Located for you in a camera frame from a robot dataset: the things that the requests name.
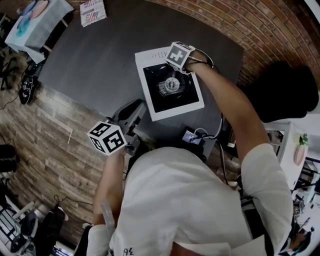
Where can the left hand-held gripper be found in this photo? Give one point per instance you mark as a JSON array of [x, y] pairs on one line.
[[107, 140]]

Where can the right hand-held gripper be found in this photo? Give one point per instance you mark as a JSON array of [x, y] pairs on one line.
[[178, 56]]

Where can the white portable gas stove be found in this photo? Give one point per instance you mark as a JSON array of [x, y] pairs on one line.
[[147, 60]]

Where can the person's right forearm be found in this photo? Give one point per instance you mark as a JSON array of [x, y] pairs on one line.
[[225, 107]]

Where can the person's left forearm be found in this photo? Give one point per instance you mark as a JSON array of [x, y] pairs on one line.
[[108, 180]]

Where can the table with light blue tablecloth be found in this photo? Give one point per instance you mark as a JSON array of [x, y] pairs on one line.
[[45, 25]]

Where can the white printed cardboard box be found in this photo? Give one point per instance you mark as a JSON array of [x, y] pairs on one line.
[[92, 12]]

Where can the black sneaker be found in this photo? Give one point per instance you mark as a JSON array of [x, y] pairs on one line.
[[28, 91]]

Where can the person's white shirt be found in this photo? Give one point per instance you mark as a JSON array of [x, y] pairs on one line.
[[185, 200]]

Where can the black office chair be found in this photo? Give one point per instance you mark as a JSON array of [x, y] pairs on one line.
[[280, 92]]

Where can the teal plate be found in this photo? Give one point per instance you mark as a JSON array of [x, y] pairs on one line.
[[22, 31]]

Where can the pink plate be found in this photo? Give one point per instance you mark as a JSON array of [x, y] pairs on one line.
[[299, 155], [40, 8]]

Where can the black bag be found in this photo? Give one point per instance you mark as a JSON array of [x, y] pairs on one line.
[[53, 225]]

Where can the blue plate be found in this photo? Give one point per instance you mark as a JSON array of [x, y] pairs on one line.
[[27, 11]]

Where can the small green plant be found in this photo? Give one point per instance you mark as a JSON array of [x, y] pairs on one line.
[[304, 139]]

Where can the white table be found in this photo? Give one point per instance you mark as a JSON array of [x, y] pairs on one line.
[[290, 160]]

